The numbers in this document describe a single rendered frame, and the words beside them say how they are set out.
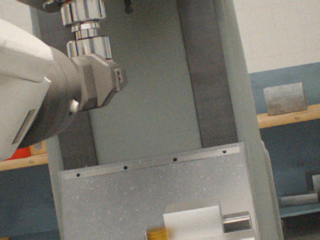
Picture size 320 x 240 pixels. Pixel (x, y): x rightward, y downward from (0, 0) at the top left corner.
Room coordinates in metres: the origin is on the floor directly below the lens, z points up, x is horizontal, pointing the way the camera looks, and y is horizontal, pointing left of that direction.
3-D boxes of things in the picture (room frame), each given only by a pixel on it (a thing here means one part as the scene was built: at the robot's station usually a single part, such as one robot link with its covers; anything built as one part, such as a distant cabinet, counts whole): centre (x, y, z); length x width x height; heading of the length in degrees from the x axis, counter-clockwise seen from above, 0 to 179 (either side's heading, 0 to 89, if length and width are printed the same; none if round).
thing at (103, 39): (0.68, 0.06, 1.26); 0.05 x 0.05 x 0.01
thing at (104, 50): (0.68, 0.06, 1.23); 0.05 x 0.05 x 0.05
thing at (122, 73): (0.67, 0.03, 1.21); 0.06 x 0.02 x 0.03; 171
